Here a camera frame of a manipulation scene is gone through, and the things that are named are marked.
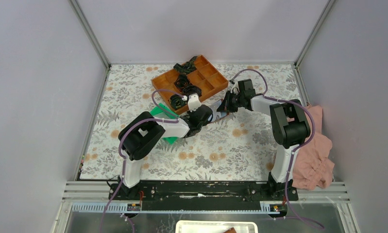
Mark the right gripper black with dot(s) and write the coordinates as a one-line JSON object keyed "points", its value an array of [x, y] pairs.
{"points": [[226, 106]]}

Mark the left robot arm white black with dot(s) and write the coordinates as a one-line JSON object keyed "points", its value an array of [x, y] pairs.
{"points": [[143, 133]]}

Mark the green plastic card box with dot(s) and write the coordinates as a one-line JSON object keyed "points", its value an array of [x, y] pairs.
{"points": [[163, 116]]}

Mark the orange wooden compartment tray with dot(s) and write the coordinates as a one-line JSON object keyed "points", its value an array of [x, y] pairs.
{"points": [[206, 77]]}

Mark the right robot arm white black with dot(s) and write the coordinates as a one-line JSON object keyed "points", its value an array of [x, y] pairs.
{"points": [[290, 127]]}

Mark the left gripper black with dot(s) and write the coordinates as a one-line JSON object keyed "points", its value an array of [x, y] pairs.
{"points": [[188, 113]]}

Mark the pink crumpled cloth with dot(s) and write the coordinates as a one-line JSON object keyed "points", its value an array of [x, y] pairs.
{"points": [[312, 167]]}

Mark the black items in tray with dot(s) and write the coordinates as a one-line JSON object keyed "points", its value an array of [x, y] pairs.
{"points": [[182, 83]]}

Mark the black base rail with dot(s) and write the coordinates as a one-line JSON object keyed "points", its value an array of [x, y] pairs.
{"points": [[204, 196]]}

